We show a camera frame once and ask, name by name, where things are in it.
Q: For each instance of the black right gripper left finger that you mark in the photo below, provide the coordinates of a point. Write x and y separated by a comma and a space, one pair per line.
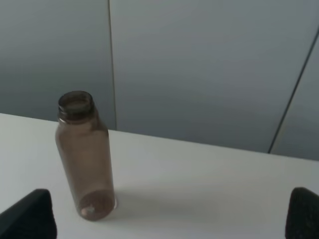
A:
30, 218

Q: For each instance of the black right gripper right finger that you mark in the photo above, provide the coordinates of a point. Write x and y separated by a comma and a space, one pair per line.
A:
302, 220

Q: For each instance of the translucent brown plastic bottle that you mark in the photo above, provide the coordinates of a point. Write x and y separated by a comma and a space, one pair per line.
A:
83, 144

